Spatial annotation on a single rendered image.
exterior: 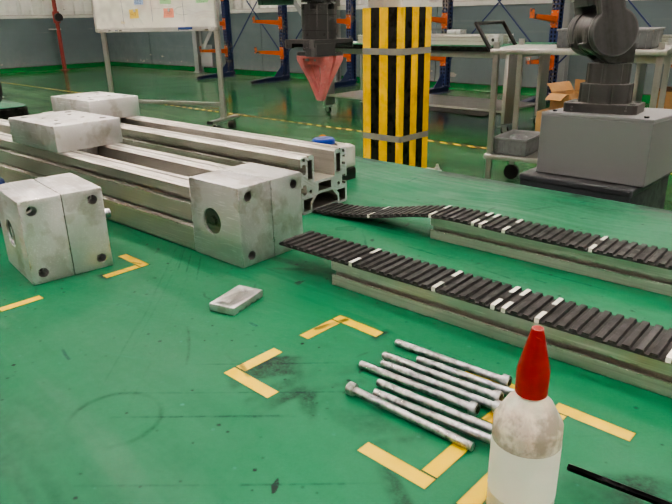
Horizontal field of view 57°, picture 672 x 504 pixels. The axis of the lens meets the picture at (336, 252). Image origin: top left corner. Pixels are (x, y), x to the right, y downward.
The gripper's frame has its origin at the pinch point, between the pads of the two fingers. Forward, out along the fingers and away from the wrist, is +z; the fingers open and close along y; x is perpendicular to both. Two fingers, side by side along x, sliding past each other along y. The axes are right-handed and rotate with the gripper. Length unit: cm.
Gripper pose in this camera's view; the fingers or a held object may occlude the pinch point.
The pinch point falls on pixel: (320, 95)
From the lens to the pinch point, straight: 109.1
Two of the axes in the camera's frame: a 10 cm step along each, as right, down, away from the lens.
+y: -6.8, 2.7, -6.9
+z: 0.1, 9.4, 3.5
